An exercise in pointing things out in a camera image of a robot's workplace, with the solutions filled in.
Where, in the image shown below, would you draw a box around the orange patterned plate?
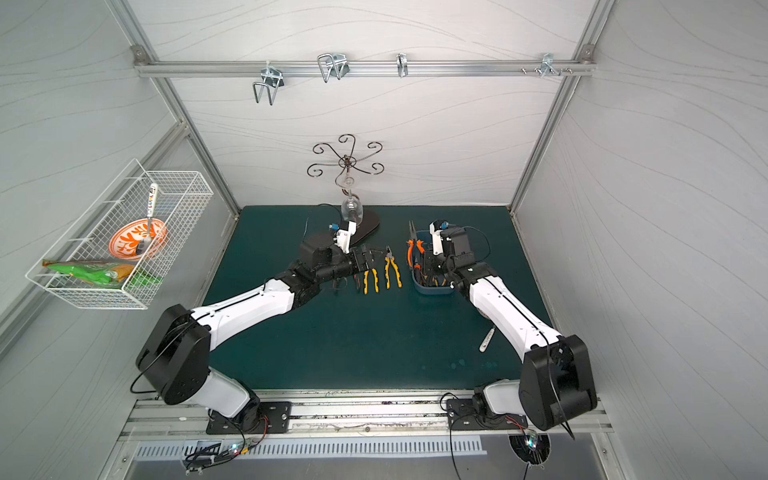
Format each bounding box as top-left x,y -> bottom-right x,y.
108,219 -> 168,261

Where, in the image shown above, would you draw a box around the aluminium cross rail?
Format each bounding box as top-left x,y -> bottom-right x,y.
134,57 -> 597,79

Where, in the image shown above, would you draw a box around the small yellow black pliers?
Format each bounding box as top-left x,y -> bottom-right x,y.
363,269 -> 379,295

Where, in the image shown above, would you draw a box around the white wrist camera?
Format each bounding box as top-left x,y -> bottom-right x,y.
429,220 -> 449,256
329,221 -> 357,254

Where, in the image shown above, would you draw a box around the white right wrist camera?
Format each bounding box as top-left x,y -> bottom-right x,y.
429,220 -> 449,256

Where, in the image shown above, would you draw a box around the clear wine glass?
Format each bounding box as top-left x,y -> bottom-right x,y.
340,194 -> 364,224

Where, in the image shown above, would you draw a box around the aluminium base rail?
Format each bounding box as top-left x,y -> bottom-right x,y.
119,389 -> 614,442

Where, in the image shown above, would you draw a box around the green snack bag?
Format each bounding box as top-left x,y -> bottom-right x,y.
41,259 -> 163,287

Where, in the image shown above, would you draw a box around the metal hook clamp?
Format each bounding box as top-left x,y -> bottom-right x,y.
317,53 -> 350,83
519,53 -> 577,78
252,65 -> 285,106

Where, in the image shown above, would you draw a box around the metal hook clamp left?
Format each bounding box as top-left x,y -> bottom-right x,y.
252,65 -> 285,106

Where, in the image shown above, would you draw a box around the metal hook clamp right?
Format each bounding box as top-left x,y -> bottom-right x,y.
519,53 -> 577,78

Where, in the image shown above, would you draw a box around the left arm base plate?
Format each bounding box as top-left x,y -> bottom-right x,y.
206,401 -> 293,436

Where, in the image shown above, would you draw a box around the teal plastic storage box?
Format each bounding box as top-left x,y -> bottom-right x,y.
407,230 -> 454,296

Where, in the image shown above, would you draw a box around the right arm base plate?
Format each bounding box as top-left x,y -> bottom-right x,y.
441,396 -> 529,433

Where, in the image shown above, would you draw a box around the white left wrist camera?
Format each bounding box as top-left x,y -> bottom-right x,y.
329,221 -> 357,254

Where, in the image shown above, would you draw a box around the yellow handled pliers in box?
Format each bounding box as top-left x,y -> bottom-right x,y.
420,266 -> 447,288

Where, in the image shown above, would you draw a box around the large yellow black pliers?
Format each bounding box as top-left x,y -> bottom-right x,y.
384,246 -> 402,289

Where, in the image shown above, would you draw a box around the orange black pliers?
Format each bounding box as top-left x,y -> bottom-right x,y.
407,221 -> 425,270

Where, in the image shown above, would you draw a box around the metal hook small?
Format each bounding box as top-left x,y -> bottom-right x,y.
396,53 -> 408,78

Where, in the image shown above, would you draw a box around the spoon in basket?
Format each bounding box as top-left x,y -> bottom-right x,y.
135,183 -> 159,256

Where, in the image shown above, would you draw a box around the white wire basket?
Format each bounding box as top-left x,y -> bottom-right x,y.
25,159 -> 213,310

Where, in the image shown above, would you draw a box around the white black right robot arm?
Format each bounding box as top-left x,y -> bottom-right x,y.
429,221 -> 598,431

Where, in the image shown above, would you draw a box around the metal hook clamp middle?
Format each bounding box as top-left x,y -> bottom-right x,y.
317,53 -> 350,83

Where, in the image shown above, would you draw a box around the white vented cable duct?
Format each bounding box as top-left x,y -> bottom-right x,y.
134,435 -> 487,461

